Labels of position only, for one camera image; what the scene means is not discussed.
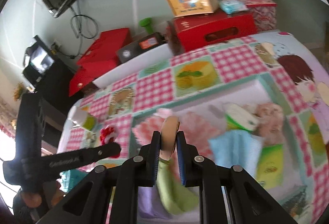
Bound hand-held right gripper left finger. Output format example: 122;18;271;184
32;131;163;224

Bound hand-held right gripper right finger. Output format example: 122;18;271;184
176;130;301;224

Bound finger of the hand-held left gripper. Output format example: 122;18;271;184
89;142;121;165

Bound red knitted flower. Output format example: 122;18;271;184
100;126;119;146

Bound light green cloth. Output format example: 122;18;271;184
155;157;199;215

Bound pink chevron cloth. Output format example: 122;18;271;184
132;108;229;160

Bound blue face mask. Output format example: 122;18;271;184
208;130;265;179

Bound green tissue pack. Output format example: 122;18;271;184
224;103;260;133
256;143;284;184

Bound teal shallow cardboard box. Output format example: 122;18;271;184
131;77;309;217

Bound person's left hand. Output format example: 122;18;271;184
21;175;67;208

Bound teal patterned cloth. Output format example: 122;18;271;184
60;169;90;192

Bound purple cloth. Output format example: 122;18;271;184
137;183;178;221

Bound white plastic bottle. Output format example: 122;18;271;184
67;106;98;132

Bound yellow flowers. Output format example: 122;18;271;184
12;82;27;101

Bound dark patterned box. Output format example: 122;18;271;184
82;82;101;96

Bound small monitor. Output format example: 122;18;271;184
23;35;56;78

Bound red flat gift box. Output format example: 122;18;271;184
68;59;120;97

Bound white board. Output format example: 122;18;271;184
93;42;175;88

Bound black box with label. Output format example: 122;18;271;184
116;32;167;63

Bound pink checked printed tablecloth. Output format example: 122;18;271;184
57;30;329;224

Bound red bags pile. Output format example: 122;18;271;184
77;27;133;66

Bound green plastic knob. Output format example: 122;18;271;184
139;17;155;34

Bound blue wet wipes pack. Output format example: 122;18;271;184
219;0;248;15

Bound red patterned box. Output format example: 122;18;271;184
229;0;277;31

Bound black power adapter cable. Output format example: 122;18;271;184
55;46;80;60

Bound black cable loop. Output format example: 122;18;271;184
71;0;99;39

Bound red box with handle slot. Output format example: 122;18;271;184
166;12;257;56

